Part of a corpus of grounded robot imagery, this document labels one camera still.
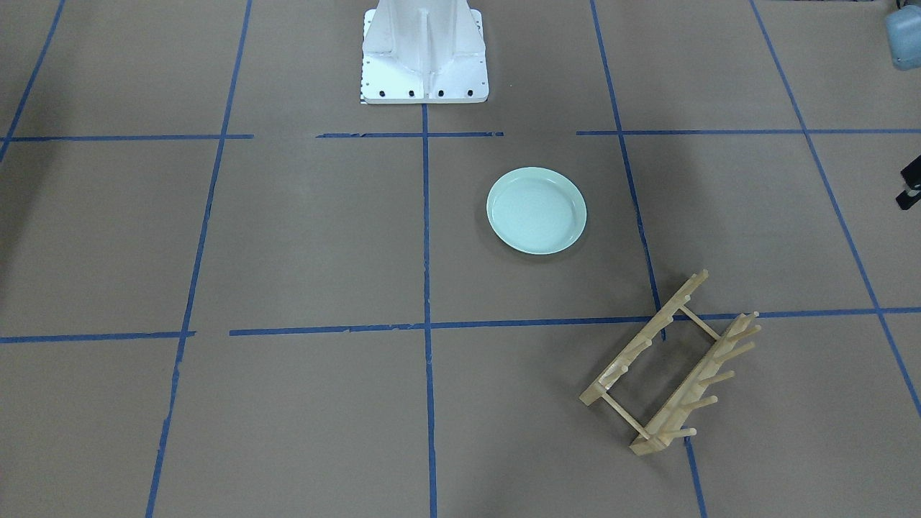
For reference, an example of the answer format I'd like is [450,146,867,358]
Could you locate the light green plate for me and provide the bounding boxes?
[486,166,588,255]

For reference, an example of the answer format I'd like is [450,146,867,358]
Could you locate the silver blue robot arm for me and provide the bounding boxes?
[885,4,920,70]

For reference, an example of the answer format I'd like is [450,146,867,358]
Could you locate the blue tape grid lines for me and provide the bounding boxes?
[2,1,919,517]

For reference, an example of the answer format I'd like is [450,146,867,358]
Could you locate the wooden dish rack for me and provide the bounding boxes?
[579,269,762,456]

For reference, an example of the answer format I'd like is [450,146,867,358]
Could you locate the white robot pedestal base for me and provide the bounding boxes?
[360,1,490,104]

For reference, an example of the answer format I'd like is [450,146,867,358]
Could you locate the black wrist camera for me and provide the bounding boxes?
[896,156,921,211]

